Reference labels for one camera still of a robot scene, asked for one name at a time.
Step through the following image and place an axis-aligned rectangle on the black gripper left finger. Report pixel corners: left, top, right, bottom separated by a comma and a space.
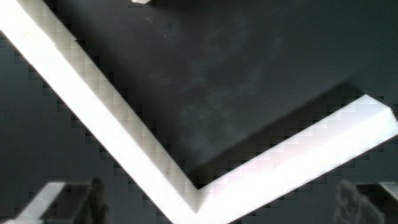
7, 178, 108, 224

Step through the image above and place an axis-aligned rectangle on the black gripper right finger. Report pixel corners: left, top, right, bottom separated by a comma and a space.
334, 180, 398, 224

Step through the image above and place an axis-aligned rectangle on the white U-shaped obstacle fence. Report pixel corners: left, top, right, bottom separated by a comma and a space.
0, 0, 398, 224

